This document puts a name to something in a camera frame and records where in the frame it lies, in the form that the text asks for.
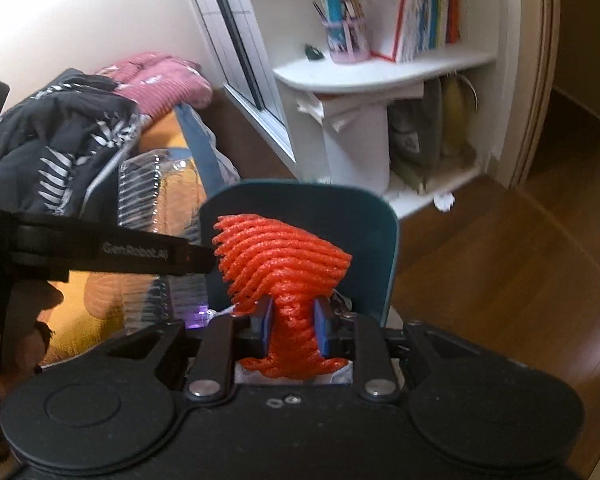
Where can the grey bag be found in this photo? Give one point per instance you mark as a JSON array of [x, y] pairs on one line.
[[412, 135]]

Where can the black leaf-print duvet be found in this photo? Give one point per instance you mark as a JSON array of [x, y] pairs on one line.
[[55, 150]]

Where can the clear ridged plastic tray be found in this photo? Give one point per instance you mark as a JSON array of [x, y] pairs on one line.
[[145, 185]]

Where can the bed with orange floral sheet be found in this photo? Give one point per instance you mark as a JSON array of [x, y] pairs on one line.
[[102, 305]]

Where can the white sliding wardrobe door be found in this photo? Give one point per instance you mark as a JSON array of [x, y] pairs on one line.
[[240, 60]]

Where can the pink pen holder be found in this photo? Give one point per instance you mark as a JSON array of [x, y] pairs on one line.
[[350, 42]]

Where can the orange foam net sleeve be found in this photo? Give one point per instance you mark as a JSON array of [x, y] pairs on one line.
[[280, 260]]

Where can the wooden door frame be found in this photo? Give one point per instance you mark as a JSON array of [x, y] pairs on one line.
[[535, 85]]

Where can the pink ribbed pillow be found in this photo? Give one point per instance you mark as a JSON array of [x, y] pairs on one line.
[[165, 85]]

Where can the white shelf unit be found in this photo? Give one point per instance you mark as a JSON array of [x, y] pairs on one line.
[[360, 75]]

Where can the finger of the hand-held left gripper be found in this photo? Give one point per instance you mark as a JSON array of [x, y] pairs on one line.
[[195, 260]]

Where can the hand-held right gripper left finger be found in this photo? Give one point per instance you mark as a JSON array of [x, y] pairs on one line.
[[264, 327]]

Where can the red-framed white booklet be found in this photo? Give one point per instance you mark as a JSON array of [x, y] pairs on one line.
[[380, 5]]

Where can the small green figurine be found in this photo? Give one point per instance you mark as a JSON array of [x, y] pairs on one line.
[[313, 52]]

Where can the teal bin with deer print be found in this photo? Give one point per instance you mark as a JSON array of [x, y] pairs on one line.
[[360, 220]]

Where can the stack of loose papers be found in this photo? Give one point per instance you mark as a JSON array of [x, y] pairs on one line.
[[312, 105]]

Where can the person's left hand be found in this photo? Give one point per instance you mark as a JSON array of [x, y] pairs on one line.
[[47, 300]]

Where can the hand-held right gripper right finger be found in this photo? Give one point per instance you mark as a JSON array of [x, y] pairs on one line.
[[322, 327]]

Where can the yellow bag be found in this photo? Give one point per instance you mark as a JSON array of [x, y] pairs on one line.
[[455, 110]]

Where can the row of colourful books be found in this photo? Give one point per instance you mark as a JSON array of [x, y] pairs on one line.
[[437, 10]]

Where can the crumpled white tissue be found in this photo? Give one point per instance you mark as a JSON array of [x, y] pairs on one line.
[[445, 201]]

